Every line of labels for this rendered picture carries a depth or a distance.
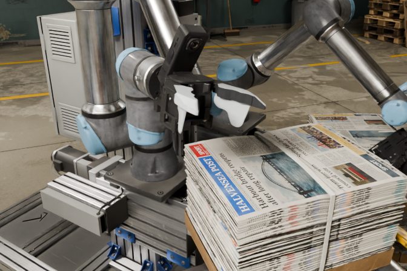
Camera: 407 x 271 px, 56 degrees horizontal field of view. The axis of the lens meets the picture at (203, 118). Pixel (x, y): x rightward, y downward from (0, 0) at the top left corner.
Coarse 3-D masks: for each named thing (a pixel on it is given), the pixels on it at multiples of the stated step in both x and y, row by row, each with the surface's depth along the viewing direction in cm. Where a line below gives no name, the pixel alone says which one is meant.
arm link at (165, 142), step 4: (168, 132) 110; (172, 132) 113; (164, 136) 109; (168, 136) 110; (172, 136) 113; (164, 140) 109; (168, 140) 111; (172, 140) 113; (156, 144) 108; (160, 144) 109; (164, 144) 110; (168, 144) 111; (148, 148) 109; (152, 148) 109; (156, 148) 109
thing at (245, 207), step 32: (192, 160) 81; (224, 160) 78; (256, 160) 79; (192, 192) 86; (224, 192) 68; (256, 192) 68; (288, 192) 68; (192, 224) 90; (224, 224) 68; (256, 224) 63; (288, 224) 66; (224, 256) 73; (256, 256) 67; (288, 256) 70
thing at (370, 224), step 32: (288, 128) 94; (320, 128) 94; (320, 160) 79; (352, 160) 79; (384, 160) 79; (352, 192) 69; (384, 192) 72; (352, 224) 73; (384, 224) 76; (352, 256) 77
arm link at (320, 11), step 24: (312, 0) 120; (336, 0) 120; (312, 24) 118; (336, 24) 114; (336, 48) 115; (360, 48) 113; (360, 72) 112; (384, 72) 111; (384, 96) 110; (384, 120) 110
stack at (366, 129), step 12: (312, 120) 153; (324, 120) 151; (336, 120) 150; (348, 120) 150; (360, 120) 150; (372, 120) 150; (348, 132) 140; (360, 132) 140; (372, 132) 140; (384, 132) 140; (360, 144) 132; (372, 144) 132; (396, 240) 138; (396, 252) 140
